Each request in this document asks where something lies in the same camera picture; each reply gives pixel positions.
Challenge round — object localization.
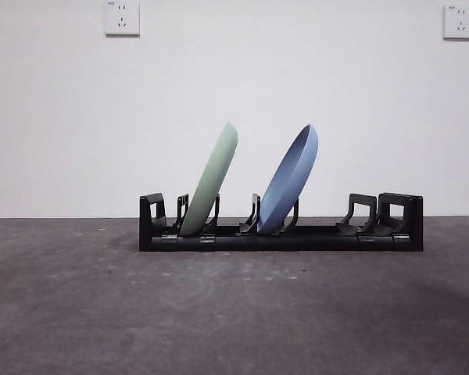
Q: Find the blue round plate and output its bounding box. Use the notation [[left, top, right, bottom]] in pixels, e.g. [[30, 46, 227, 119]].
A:
[[256, 123, 320, 236]]

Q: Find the black plastic plate rack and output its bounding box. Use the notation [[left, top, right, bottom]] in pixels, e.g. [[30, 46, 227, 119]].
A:
[[138, 192, 424, 252]]

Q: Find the white wall socket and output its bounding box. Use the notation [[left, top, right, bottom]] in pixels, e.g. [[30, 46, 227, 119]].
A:
[[104, 0, 141, 38], [442, 4, 469, 41]]

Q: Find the green round plate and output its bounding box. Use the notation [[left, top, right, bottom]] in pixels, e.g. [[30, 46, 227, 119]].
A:
[[178, 120, 239, 238]]

